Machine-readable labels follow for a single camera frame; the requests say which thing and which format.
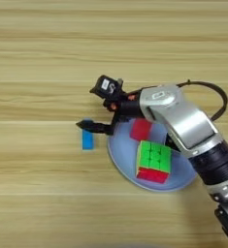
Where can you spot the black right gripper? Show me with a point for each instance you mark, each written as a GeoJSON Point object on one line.
{"type": "Point", "coordinates": [126, 106]}

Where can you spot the blue rectangular block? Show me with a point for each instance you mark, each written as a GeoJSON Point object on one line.
{"type": "Point", "coordinates": [88, 140]}

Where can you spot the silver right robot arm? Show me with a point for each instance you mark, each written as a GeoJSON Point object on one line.
{"type": "Point", "coordinates": [186, 122]}

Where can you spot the red cube block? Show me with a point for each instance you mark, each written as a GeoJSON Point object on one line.
{"type": "Point", "coordinates": [140, 130]}

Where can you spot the light blue round plate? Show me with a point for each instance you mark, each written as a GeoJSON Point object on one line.
{"type": "Point", "coordinates": [122, 151]}

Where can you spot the Rubik's cube green red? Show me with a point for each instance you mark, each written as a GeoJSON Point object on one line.
{"type": "Point", "coordinates": [154, 158]}

